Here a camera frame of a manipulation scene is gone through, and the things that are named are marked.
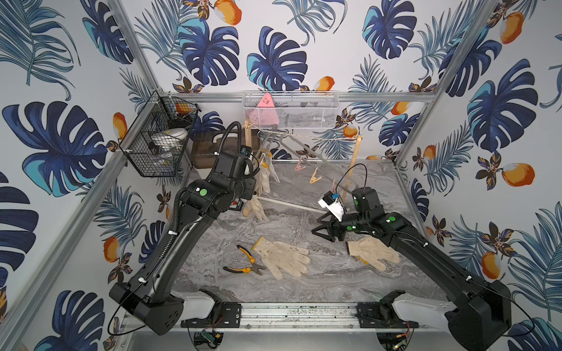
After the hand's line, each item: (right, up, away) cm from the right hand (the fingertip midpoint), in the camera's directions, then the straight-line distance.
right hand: (317, 223), depth 75 cm
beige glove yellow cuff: (-14, -16, +13) cm, 25 cm away
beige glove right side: (+24, -14, +14) cm, 31 cm away
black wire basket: (-63, +44, +18) cm, 79 cm away
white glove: (-20, +16, +16) cm, 30 cm away
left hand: (-24, +16, -5) cm, 30 cm away
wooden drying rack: (+29, +36, +43) cm, 63 cm away
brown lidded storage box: (-51, +32, +34) cm, 69 cm away
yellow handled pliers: (-23, -19, +10) cm, 31 cm away
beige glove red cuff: (-23, +4, +13) cm, 27 cm away
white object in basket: (-52, +30, +5) cm, 61 cm away
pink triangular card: (-19, +42, +15) cm, 49 cm away
